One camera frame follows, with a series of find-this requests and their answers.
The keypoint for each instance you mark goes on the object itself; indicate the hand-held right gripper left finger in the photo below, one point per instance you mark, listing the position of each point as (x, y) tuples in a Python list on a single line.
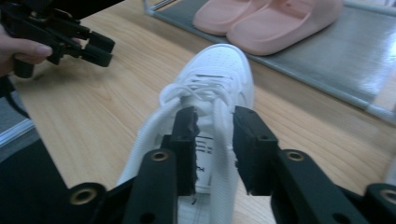
[(185, 161)]

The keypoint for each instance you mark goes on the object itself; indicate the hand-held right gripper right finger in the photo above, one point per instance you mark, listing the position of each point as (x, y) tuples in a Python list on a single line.
[(255, 155)]

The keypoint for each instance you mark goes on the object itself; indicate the white sneaker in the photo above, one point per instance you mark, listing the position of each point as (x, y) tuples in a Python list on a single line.
[(218, 65)]

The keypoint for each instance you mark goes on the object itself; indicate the pink slipper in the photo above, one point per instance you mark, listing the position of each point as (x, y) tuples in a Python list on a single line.
[(218, 18), (280, 31)]

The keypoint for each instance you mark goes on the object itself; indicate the metal shoe rack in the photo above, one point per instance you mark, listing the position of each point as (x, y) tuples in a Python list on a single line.
[(342, 68)]

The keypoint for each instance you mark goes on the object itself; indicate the aluminium floor rail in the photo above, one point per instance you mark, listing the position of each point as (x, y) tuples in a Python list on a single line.
[(15, 132)]

